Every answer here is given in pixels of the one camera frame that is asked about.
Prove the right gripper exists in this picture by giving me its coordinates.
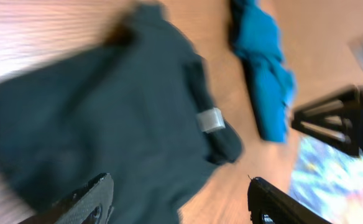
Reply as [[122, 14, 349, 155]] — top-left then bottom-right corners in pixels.
[[291, 86, 363, 156]]

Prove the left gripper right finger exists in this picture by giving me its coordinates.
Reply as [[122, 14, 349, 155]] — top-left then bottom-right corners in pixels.
[[247, 177, 331, 224]]

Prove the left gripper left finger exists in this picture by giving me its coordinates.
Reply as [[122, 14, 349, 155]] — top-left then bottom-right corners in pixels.
[[19, 173, 114, 224]]

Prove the black t-shirt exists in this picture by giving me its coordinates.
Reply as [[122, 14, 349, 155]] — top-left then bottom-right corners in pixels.
[[0, 3, 242, 223]]

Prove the blue t-shirt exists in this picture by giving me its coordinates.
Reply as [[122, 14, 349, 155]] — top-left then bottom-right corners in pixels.
[[230, 0, 297, 143]]

